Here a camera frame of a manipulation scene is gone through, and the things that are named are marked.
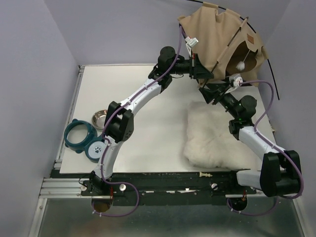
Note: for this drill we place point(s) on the beige pet tent fabric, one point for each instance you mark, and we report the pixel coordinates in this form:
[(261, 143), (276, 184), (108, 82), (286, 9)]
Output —
[(251, 49)]

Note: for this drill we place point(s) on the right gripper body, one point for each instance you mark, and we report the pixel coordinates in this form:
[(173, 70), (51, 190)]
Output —
[(223, 99)]

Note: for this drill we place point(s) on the steel pet bowl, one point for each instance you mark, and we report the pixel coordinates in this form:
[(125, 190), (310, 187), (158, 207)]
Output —
[(98, 119)]

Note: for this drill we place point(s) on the white pompom toy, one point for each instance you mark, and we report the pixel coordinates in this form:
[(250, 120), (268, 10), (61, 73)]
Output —
[(240, 66)]

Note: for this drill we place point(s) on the white fluffy pillow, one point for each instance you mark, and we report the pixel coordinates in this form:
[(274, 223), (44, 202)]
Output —
[(209, 143)]

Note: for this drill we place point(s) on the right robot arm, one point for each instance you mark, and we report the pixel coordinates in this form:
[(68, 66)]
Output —
[(280, 173)]

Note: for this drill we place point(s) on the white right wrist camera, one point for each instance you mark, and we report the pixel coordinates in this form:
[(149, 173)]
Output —
[(235, 80)]

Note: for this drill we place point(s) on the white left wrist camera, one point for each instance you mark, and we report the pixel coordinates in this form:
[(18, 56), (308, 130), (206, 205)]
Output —
[(190, 43)]

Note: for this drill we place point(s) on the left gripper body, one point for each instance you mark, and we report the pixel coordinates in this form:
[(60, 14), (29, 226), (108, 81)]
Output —
[(191, 62)]

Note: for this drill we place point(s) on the cream chess piece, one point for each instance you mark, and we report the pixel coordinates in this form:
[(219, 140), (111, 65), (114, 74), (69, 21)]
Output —
[(202, 174)]

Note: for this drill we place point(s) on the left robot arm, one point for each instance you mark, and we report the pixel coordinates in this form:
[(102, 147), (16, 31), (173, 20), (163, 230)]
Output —
[(119, 122)]

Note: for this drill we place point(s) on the teal double bowl stand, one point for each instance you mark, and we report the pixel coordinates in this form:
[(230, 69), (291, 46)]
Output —
[(90, 144)]

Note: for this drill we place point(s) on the aluminium rail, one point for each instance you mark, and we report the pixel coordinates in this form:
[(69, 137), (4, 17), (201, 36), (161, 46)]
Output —
[(60, 188)]

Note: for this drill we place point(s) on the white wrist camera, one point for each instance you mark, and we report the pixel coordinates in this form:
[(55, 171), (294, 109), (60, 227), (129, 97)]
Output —
[(190, 43), (235, 80)]

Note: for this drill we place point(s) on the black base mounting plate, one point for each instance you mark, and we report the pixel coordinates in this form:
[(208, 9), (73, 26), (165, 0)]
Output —
[(162, 189)]

